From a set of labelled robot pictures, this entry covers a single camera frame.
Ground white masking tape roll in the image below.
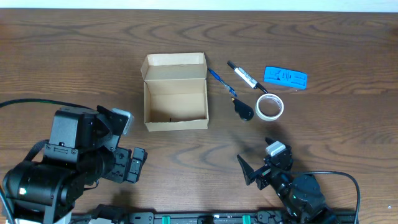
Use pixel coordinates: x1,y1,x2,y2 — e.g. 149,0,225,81
255,93,284,121

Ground blue plastic case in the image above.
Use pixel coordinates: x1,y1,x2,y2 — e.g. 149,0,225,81
264,67,307,90

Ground black and white marker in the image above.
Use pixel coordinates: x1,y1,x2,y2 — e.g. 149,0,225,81
227,60,268,93

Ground cardboard box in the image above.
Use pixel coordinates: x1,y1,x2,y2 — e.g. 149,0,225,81
141,52,209,132

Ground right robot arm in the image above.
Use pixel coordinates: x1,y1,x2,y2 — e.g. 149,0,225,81
237,138,340,223

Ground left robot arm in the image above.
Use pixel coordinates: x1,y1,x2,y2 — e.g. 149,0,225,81
2,106,147,223

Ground green right clamp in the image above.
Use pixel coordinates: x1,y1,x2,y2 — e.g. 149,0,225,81
242,215,251,224

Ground green clamp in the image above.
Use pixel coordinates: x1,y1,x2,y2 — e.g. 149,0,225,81
162,216,171,224
242,215,251,224

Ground blue ballpoint pen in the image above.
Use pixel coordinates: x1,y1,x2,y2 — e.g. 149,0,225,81
208,68,237,97

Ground green left clamp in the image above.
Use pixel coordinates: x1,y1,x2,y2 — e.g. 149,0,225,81
162,216,171,224

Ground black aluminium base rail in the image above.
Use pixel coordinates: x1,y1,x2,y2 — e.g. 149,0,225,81
71,210,354,224

